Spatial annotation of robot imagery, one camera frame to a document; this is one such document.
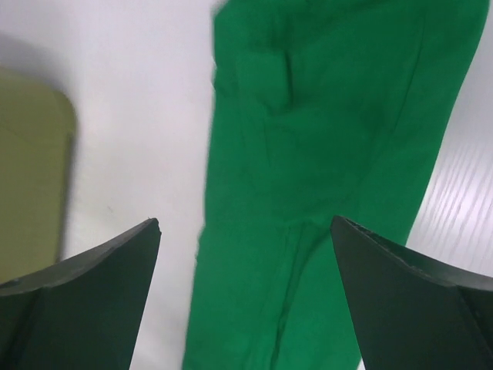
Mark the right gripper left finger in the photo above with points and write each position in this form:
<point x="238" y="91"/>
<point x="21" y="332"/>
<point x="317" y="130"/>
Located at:
<point x="83" y="312"/>

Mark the olive green plastic bin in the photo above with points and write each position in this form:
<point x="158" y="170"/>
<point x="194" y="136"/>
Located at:
<point x="37" y="133"/>

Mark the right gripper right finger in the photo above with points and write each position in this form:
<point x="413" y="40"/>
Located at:
<point x="411" y="311"/>

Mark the green t shirt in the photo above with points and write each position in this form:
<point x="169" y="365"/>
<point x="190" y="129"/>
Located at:
<point x="322" y="108"/>

